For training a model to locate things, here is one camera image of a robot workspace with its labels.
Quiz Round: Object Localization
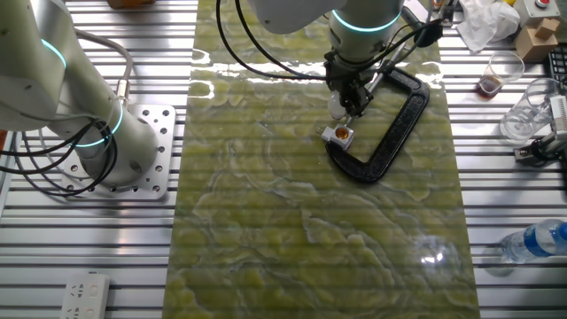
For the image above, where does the black keyboard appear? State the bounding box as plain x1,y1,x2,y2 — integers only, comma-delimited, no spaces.
547,46,567,88

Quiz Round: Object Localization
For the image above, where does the small brown block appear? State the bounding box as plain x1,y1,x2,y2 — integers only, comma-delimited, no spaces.
534,17,562,41

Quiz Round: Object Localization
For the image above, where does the white light bulb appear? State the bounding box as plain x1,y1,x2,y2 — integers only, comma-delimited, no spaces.
326,90,347,121

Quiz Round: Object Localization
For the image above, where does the white lamp socket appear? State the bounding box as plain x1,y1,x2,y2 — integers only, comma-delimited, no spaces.
319,124,356,152

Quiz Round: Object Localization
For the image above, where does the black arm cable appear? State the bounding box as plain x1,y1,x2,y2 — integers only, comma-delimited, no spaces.
233,0,444,74
214,0,329,82

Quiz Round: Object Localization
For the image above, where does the grey hose with metal connector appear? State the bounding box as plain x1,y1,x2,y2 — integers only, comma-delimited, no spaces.
74,29,135,110

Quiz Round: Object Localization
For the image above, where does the small cardboard box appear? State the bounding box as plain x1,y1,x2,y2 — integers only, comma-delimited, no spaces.
514,26,559,63

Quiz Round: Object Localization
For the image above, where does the green marble pattern mat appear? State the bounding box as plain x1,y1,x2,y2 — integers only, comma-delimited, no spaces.
161,0,482,319

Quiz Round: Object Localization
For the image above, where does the grey emergency stop box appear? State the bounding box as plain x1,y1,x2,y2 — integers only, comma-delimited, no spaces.
513,0,567,28

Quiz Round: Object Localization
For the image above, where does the silver camera module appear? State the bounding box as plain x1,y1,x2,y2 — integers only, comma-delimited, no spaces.
439,0,458,27

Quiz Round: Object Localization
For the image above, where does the clear cup with brown liquid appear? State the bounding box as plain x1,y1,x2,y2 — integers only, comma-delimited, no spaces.
476,50,526,101

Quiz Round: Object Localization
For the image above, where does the black C-clamp with steel screw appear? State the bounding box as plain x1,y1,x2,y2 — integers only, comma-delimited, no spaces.
324,42,431,184

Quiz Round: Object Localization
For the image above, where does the grey camera on black mount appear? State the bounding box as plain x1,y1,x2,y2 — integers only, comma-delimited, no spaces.
513,94,567,168

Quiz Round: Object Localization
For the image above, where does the white power strip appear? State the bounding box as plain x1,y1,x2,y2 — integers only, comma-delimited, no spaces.
59,271,112,319

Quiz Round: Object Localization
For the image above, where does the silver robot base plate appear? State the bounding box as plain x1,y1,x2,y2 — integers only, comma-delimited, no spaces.
58,104,177,201

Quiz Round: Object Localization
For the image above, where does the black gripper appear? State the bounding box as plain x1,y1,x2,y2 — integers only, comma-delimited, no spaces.
323,49,376,119

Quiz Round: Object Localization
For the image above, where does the black looped cable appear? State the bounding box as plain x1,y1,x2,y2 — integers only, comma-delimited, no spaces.
0,117,120,199

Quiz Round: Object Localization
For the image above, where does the water bottle with blue cap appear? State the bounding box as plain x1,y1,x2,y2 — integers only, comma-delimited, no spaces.
499,218,567,266

